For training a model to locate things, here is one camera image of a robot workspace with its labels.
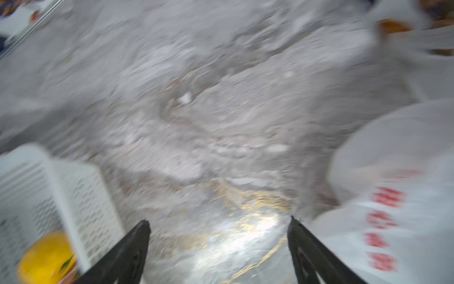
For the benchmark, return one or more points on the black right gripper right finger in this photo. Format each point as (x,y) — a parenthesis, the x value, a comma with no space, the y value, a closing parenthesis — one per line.
(313,262)

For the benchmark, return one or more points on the white plastic bag red print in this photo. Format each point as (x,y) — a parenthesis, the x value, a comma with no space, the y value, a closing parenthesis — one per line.
(394,178)

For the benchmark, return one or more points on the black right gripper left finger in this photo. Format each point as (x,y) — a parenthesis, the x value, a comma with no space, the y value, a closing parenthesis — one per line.
(124,263)

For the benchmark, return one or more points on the white perforated plastic basket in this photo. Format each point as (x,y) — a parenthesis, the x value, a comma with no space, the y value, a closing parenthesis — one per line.
(41,194)

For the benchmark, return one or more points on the yellow fruit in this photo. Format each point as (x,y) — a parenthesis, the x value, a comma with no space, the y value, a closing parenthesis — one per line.
(50,260)

